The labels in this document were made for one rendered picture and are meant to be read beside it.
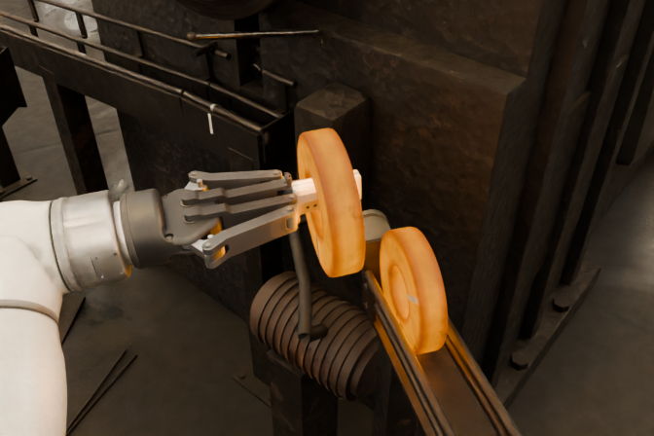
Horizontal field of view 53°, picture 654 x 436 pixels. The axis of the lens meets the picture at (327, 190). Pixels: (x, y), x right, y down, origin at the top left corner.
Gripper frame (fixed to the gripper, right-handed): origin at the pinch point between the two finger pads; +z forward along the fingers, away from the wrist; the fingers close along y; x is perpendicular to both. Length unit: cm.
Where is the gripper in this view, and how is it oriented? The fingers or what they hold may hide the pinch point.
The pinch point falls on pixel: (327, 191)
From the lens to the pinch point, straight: 68.0
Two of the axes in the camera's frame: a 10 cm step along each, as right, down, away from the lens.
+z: 9.6, -2.0, 1.8
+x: -0.5, -7.8, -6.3
